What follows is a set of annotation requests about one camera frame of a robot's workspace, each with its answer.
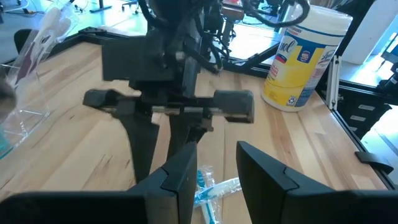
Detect clear acrylic toothbrush holder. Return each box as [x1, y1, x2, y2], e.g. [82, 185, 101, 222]
[0, 63, 51, 160]

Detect silver aluminium extrusion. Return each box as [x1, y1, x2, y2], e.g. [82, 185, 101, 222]
[325, 55, 343, 110]

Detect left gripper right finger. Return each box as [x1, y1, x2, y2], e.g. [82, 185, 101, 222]
[235, 140, 398, 224]

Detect black looped cable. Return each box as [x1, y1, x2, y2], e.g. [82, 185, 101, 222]
[241, 0, 312, 29]

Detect black table clamp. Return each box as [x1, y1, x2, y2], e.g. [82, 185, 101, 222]
[354, 150, 395, 175]

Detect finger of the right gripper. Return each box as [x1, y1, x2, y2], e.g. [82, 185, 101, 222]
[112, 101, 161, 185]
[167, 113, 215, 162]

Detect purple toothbrush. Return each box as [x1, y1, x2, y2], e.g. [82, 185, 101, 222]
[6, 0, 80, 96]

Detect black aluminium table frame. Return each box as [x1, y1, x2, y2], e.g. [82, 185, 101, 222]
[74, 26, 398, 191]

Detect white board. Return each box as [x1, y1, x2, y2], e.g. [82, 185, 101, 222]
[341, 0, 398, 66]

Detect yellow wipes canister white lid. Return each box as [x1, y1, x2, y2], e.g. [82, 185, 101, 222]
[261, 4, 354, 113]

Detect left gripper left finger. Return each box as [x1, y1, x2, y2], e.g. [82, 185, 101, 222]
[0, 141, 199, 224]

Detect blue toothbrush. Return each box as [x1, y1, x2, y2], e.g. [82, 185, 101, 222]
[194, 166, 218, 224]
[192, 175, 243, 208]

